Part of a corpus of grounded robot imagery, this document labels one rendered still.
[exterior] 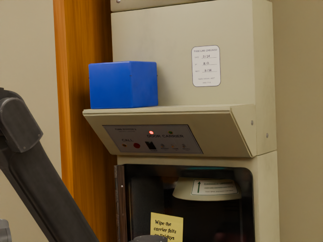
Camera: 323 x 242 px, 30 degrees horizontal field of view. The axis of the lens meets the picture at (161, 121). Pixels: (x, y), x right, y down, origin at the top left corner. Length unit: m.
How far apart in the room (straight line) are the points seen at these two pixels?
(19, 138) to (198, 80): 0.51
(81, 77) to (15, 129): 0.54
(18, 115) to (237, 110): 0.44
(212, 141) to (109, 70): 0.24
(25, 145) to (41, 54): 1.23
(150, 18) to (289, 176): 0.59
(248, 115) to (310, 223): 0.56
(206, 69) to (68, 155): 0.34
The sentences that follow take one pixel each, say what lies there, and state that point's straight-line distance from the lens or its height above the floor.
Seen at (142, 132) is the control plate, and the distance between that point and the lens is 1.17.
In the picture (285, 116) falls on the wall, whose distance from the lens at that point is 1.58.
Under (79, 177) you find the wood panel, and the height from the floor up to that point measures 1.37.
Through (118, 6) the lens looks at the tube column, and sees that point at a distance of 1.29.
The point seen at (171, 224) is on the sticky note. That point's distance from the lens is 1.24.
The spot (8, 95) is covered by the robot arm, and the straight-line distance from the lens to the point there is 0.78.
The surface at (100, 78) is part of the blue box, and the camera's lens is 1.18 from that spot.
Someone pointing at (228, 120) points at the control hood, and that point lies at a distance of 1.06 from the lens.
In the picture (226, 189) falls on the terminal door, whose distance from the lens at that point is 1.17.
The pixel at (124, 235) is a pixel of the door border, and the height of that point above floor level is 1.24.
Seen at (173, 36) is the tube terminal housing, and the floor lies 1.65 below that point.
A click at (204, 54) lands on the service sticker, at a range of 1.18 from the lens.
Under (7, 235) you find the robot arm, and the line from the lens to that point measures 1.16.
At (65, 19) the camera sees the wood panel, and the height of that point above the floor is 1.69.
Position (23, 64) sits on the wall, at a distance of 2.04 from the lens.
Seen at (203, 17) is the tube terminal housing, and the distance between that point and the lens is 1.19.
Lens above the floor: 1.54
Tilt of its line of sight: 3 degrees down
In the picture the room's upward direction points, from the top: 2 degrees counter-clockwise
